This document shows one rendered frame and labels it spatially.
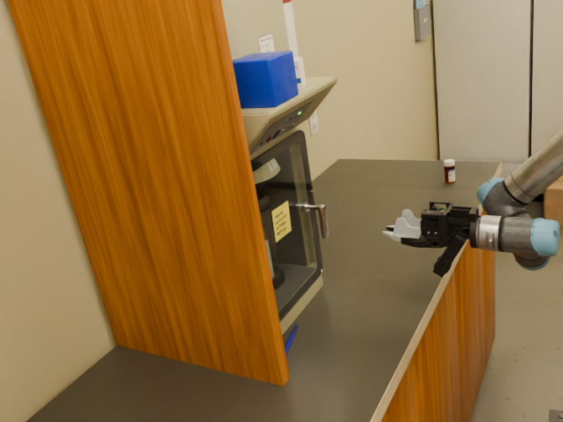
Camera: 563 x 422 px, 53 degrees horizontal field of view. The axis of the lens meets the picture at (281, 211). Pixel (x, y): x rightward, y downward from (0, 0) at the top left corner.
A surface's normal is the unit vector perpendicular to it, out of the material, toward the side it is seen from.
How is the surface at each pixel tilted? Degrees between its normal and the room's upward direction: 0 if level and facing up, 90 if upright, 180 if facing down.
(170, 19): 90
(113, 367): 0
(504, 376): 0
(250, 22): 90
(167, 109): 90
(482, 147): 90
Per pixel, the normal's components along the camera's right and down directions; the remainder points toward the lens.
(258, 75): -0.48, 0.40
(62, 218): 0.87, 0.06
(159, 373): -0.15, -0.91
